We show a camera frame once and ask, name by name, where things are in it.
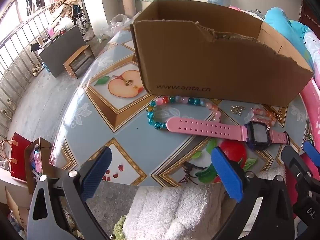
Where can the pair of slippers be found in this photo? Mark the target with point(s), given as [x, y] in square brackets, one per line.
[37, 70]

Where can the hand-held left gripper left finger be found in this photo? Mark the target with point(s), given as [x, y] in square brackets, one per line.
[97, 172]

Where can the pile of clothes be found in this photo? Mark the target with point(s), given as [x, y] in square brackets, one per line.
[66, 5]

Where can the red gift bag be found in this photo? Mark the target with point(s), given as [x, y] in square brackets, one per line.
[20, 155]

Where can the small cardboard carton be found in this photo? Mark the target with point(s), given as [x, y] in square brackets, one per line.
[17, 212]

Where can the wheelchair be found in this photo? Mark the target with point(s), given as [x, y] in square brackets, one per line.
[81, 22]

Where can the grey cabinet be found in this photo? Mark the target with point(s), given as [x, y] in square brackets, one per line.
[60, 55]

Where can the metal railing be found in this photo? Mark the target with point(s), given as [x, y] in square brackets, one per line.
[23, 22]

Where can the gold butterfly charm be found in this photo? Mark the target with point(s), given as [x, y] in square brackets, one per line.
[236, 110]

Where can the gold loop earring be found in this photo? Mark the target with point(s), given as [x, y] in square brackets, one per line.
[279, 117]

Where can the teal blanket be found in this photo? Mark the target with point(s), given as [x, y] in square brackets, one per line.
[277, 17]

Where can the pink printed blanket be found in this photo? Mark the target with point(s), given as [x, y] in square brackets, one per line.
[312, 105]

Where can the brown paper bag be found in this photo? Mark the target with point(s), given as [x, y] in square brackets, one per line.
[28, 170]

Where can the dark red door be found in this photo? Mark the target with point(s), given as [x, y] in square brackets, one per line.
[310, 12]

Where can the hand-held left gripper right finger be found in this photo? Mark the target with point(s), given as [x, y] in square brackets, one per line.
[226, 173]

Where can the white fluffy cloth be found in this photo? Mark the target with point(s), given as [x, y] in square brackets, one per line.
[162, 212]

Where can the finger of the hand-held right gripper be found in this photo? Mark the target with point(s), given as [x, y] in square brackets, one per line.
[293, 161]
[311, 152]

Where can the white plastic bag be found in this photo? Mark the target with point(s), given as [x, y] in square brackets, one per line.
[117, 22]

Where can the wooden stool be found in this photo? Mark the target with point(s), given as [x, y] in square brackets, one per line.
[77, 55]

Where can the brown cardboard box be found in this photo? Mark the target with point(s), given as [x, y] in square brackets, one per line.
[212, 67]

